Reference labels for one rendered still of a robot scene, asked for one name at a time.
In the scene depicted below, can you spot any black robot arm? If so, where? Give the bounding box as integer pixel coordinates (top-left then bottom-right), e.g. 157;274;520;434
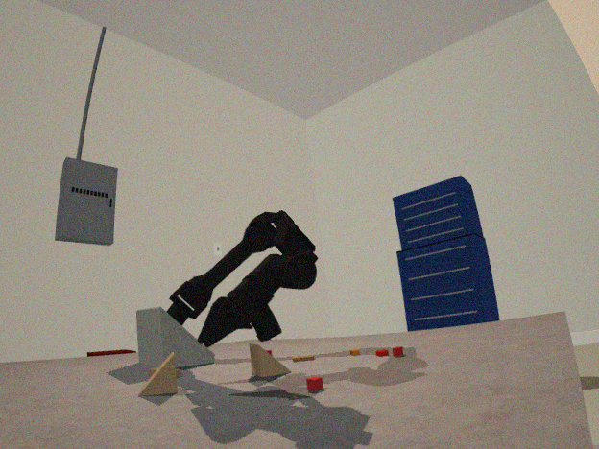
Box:
167;210;318;342

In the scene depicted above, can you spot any yellow flat bar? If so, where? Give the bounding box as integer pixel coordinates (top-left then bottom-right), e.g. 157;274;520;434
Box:
292;355;314;362

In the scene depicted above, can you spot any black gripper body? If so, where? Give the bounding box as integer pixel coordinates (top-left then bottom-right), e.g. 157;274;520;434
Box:
213;271;275;327

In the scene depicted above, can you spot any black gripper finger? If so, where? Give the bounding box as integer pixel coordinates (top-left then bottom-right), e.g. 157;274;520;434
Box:
204;300;253;347
198;305;219;344

